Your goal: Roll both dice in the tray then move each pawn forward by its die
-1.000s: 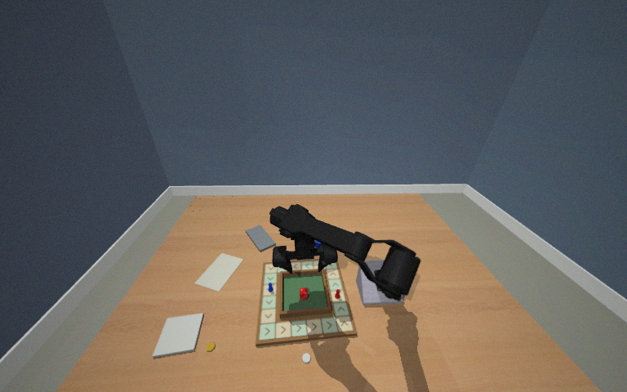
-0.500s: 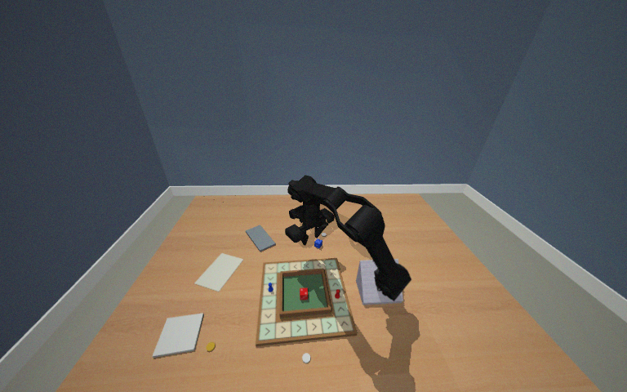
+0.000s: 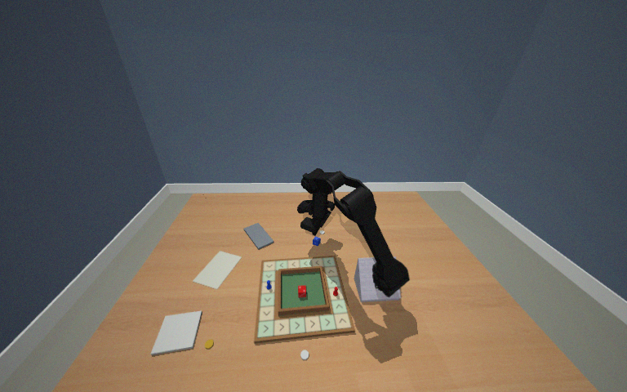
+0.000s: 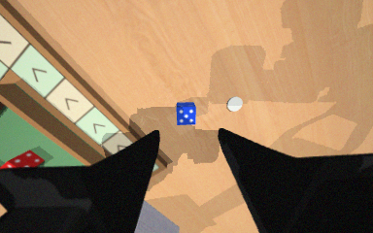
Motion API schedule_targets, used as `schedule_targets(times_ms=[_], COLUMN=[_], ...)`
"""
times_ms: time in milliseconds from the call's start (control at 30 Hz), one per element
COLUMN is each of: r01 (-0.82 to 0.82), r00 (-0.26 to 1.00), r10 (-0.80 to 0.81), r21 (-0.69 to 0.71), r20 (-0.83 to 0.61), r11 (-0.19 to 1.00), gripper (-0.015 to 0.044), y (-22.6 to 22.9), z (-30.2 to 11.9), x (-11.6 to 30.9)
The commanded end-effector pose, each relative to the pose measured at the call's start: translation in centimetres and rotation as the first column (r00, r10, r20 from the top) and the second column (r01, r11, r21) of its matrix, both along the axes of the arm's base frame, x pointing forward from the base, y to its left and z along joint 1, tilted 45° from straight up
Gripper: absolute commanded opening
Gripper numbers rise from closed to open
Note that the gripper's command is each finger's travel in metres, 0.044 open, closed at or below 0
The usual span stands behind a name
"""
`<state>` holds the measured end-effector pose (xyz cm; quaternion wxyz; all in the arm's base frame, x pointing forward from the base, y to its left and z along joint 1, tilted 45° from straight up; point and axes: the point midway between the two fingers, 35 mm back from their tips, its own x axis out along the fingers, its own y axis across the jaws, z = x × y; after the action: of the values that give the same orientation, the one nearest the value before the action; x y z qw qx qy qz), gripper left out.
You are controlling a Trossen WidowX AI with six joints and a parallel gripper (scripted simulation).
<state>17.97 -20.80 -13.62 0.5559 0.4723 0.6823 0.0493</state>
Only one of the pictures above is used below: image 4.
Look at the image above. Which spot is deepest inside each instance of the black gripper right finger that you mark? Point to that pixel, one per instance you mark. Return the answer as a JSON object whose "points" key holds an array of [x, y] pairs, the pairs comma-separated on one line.
{"points": [[276, 186]]}

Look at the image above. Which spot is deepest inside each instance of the red die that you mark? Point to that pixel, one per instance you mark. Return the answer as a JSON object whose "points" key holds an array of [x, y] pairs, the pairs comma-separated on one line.
{"points": [[27, 159]]}

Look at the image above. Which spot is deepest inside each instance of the blue die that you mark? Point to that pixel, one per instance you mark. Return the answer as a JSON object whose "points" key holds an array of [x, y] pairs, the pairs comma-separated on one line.
{"points": [[186, 113]]}

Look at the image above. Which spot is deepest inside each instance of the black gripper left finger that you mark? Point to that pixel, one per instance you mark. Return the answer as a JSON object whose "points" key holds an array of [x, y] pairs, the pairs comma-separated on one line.
{"points": [[112, 190]]}

